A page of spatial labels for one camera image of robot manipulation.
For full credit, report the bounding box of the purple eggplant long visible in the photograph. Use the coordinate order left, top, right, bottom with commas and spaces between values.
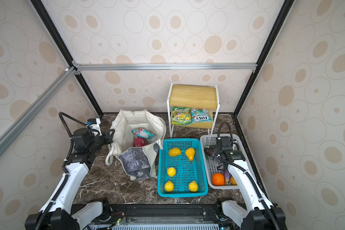
204, 148, 217, 159

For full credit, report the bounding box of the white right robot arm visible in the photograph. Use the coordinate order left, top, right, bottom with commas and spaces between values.
212, 122, 286, 230

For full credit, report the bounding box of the green lemon candy bag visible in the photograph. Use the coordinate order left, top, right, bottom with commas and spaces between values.
172, 106, 192, 126

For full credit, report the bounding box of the cream canvas grocery bag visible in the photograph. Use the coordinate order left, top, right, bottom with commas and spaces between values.
105, 110, 166, 181

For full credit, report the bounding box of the yellow lemon middle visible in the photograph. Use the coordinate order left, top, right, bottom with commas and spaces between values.
167, 167, 176, 177

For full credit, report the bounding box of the yellow lemon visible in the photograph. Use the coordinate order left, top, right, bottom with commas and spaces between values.
164, 181, 174, 192
188, 181, 199, 193
167, 167, 176, 177

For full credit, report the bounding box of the white wire wooden shelf rack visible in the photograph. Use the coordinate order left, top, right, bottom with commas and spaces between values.
167, 83, 220, 137

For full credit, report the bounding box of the yellow lemon front right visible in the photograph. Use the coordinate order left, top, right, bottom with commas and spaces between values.
188, 181, 199, 193

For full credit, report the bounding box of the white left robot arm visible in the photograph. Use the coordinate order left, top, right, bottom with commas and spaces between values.
25, 112, 115, 230

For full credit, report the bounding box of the teal Fox's candy bag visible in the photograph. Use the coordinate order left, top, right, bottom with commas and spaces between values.
191, 108, 212, 123

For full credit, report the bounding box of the pink dragon fruit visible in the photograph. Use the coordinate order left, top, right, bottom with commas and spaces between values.
133, 137, 147, 147

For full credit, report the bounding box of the silver aluminium frame bar back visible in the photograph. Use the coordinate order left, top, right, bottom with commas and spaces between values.
75, 63, 257, 71

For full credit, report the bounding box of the teal mint blossom candy bag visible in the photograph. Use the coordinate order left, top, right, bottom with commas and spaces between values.
131, 127, 155, 140

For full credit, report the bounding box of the yellow pear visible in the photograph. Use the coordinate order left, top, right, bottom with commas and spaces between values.
185, 148, 195, 162

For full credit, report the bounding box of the teal plastic basket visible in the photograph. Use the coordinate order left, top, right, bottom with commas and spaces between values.
157, 138, 209, 198

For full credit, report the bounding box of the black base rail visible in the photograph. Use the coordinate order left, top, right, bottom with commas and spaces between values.
71, 203, 288, 230

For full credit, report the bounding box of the orange front white basket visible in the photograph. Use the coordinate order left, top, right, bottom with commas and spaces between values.
211, 173, 225, 186

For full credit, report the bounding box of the yellow lemon front left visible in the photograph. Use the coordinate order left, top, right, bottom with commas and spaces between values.
164, 181, 174, 192

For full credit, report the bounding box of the yellow mango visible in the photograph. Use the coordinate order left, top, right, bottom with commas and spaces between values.
168, 148, 182, 157

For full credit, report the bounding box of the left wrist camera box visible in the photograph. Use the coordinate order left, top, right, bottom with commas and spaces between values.
86, 118, 102, 136

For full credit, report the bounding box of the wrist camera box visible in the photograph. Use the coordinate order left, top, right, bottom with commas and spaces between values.
216, 136, 233, 151
86, 118, 102, 136

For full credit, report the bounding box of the silver aluminium frame bar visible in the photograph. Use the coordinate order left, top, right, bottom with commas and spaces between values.
0, 67, 76, 157
75, 63, 257, 71

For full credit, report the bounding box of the white plastic basket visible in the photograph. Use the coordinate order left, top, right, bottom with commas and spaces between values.
200, 134, 256, 190

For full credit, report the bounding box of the silver aluminium frame bar left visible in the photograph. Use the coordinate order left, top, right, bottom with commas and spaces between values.
0, 67, 76, 157

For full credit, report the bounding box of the dark purple eggplant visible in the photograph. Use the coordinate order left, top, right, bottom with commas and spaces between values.
223, 169, 231, 185

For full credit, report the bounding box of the brown potato front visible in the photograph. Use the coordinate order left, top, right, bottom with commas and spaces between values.
229, 176, 237, 186

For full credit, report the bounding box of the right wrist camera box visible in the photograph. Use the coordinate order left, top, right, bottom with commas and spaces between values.
216, 136, 233, 151

